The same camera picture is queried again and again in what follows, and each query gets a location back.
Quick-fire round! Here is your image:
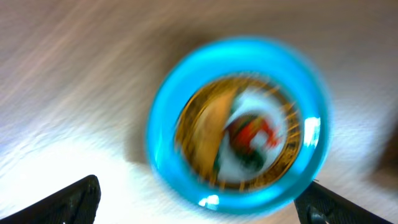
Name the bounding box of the teal tin can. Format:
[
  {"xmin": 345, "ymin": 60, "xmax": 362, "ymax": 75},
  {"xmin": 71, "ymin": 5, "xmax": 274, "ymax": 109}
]
[{"xmin": 146, "ymin": 36, "xmax": 331, "ymax": 215}]

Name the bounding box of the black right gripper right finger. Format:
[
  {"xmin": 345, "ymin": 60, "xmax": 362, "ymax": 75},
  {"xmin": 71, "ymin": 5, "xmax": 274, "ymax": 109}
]
[{"xmin": 294, "ymin": 182, "xmax": 392, "ymax": 224}]

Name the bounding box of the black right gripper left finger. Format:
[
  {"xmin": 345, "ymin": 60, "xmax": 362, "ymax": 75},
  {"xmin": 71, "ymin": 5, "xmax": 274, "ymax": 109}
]
[{"xmin": 1, "ymin": 175, "xmax": 101, "ymax": 224}]

